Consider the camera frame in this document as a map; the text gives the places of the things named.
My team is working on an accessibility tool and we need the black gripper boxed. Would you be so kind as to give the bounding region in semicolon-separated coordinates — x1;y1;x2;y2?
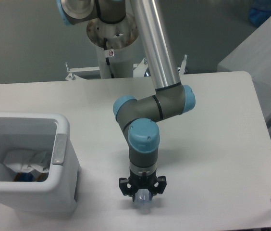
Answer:
119;170;167;202

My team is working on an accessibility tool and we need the clear plastic water bottle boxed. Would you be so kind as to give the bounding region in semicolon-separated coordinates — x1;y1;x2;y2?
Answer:
133;189;153;215

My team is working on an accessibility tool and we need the white plastic wrapper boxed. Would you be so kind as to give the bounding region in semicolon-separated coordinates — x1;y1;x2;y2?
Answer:
3;149;51;173

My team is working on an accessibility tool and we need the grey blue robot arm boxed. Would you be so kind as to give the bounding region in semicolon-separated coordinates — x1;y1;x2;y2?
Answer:
57;0;196;201

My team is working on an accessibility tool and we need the white plastic trash can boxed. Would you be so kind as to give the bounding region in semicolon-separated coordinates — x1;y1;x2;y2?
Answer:
0;112;81;213

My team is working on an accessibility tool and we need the blue yellow box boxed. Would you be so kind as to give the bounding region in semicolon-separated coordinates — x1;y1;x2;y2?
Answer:
13;173;49;182

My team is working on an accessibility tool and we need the grey covered side table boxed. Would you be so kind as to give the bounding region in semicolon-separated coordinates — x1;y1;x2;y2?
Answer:
217;17;271;126

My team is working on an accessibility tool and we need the blue plastic bag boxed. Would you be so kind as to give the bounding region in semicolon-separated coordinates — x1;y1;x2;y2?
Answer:
248;0;271;27

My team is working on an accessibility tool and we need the white right base bracket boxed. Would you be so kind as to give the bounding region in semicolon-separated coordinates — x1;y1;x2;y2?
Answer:
178;54;188;75

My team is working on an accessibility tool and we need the white base bracket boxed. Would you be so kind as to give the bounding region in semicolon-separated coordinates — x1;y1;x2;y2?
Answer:
178;54;188;75
65;63;101;81

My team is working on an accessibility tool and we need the white left base bracket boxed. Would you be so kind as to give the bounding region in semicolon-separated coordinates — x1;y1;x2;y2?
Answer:
65;63;101;81

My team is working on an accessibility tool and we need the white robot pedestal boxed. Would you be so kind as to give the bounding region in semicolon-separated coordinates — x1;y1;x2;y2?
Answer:
86;13;148;79

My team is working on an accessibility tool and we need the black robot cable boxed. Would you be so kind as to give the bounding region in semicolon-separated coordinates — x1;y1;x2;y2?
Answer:
103;37;115;78

